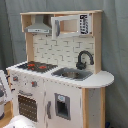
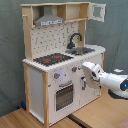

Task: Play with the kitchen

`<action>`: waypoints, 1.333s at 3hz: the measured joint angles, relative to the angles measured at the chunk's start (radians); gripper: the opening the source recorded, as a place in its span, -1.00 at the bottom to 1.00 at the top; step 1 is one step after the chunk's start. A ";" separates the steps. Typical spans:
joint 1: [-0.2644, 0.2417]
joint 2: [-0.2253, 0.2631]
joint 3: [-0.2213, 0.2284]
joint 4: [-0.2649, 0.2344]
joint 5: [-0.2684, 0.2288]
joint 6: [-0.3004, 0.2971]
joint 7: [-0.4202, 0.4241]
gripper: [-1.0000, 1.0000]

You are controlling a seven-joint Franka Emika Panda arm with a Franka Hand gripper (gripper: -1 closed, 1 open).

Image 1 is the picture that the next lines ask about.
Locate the right red oven knob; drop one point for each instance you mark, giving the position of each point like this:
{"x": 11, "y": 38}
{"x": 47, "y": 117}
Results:
{"x": 34, "y": 84}

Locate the grey ice dispenser panel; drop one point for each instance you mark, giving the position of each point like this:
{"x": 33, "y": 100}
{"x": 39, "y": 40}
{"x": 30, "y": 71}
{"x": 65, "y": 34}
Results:
{"x": 62, "y": 106}

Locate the grey cabinet door handle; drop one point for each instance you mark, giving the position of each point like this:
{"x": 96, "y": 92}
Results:
{"x": 48, "y": 109}

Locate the black stovetop red burners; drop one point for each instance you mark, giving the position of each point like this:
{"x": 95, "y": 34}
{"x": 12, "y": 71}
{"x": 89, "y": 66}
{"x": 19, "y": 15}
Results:
{"x": 37, "y": 66}

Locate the left red oven knob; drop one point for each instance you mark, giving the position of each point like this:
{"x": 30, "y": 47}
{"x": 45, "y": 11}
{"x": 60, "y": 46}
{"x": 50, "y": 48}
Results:
{"x": 15, "y": 78}

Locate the grey range hood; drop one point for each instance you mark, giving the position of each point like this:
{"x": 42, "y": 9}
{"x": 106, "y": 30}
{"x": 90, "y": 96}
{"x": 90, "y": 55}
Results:
{"x": 39, "y": 26}

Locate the red oven knob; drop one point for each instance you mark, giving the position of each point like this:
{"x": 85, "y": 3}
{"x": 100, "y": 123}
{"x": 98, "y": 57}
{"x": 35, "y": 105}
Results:
{"x": 15, "y": 78}
{"x": 34, "y": 84}

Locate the grey toy sink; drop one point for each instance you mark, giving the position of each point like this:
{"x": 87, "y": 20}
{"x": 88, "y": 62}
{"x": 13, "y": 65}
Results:
{"x": 72, "y": 74}

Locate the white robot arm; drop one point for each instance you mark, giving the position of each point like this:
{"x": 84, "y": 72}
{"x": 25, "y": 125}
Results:
{"x": 5, "y": 96}

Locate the wooden toy kitchen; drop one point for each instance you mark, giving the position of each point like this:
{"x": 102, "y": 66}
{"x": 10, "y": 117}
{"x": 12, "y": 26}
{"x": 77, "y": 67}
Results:
{"x": 87, "y": 97}

